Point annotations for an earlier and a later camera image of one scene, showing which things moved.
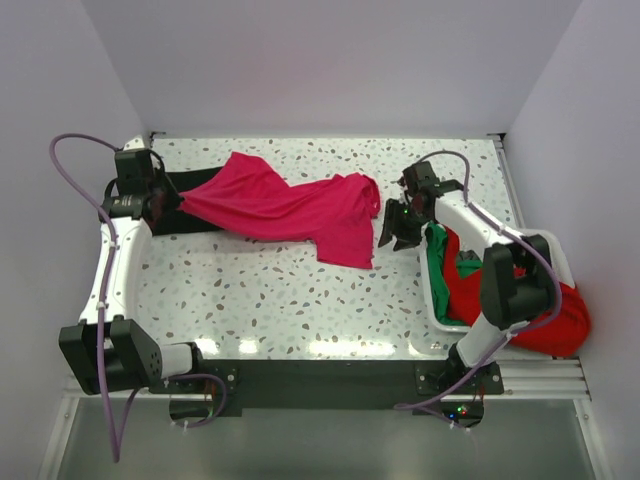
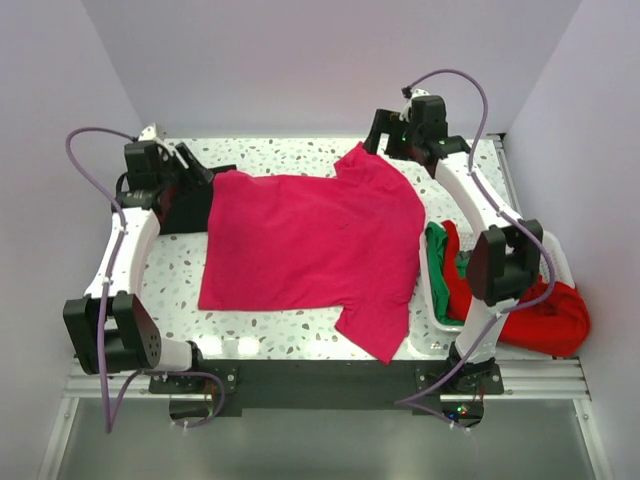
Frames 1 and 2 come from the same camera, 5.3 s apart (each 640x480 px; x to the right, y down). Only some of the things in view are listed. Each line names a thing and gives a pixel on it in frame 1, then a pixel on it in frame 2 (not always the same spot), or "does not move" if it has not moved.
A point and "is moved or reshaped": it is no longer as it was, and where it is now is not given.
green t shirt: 437,241 does not move
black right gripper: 391,227 -> 383,122
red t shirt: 565,331 does not move
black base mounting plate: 424,385 does not move
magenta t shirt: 247,197 is moved or reshaped
